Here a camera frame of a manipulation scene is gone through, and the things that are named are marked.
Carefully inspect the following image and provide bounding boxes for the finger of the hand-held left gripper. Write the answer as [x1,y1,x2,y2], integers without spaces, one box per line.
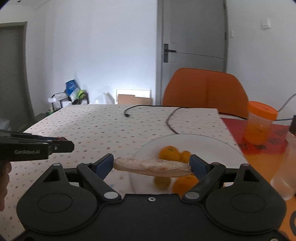
[47,140,75,154]
[0,129,68,142]

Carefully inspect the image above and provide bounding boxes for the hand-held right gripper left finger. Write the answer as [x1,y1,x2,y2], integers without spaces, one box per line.
[35,153,122,205]

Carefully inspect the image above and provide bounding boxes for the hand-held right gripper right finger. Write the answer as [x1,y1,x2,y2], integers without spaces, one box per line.
[182,155,271,205]

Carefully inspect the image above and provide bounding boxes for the small orange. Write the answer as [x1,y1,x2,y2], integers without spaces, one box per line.
[180,151,191,164]

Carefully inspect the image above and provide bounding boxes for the large orange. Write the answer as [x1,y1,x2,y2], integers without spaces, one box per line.
[173,175,199,194]

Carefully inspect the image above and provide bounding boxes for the medium orange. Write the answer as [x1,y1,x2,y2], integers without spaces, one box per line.
[159,146,181,163]

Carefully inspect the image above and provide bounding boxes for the small yellow-green citrus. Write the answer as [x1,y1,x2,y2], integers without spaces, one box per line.
[154,177,171,189]

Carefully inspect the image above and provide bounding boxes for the person's left hand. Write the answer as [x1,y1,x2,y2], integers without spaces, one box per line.
[0,161,12,211]

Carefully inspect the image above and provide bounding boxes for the floral tablecloth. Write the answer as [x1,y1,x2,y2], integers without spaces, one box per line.
[0,104,243,234]

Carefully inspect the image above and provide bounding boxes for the black shelf rack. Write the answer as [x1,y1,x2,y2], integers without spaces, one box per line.
[51,91,90,110]

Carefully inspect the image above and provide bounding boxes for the red printed mat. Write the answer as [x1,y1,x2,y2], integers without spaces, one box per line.
[221,117,290,156]

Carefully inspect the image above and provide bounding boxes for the dark grey door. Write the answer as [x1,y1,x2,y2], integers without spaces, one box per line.
[0,22,35,130]

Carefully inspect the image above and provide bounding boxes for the blue and white bag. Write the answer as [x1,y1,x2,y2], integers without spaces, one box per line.
[65,80,81,101]

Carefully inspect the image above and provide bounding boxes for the clear plastic bag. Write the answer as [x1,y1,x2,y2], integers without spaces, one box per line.
[94,93,115,105]

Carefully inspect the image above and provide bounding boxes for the cardboard box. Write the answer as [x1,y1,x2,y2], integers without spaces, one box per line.
[118,94,153,105]

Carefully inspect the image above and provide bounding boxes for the orange chair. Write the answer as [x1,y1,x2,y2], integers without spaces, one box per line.
[162,68,249,118]

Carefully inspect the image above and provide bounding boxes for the orange lidded jar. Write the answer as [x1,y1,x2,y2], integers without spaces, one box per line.
[244,101,278,144]

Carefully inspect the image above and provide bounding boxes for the clear plastic cup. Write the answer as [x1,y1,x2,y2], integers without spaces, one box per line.
[270,132,296,201]

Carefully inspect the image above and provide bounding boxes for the black cable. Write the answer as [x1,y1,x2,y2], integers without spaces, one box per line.
[124,105,185,135]
[218,112,294,121]

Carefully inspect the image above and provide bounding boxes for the white picture frame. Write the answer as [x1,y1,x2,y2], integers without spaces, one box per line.
[116,89,152,99]

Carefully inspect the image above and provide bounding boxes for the grey cable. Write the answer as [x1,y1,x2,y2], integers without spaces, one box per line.
[276,93,296,113]

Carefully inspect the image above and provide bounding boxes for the black door lock handle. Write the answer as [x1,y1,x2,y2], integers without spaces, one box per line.
[164,44,177,63]

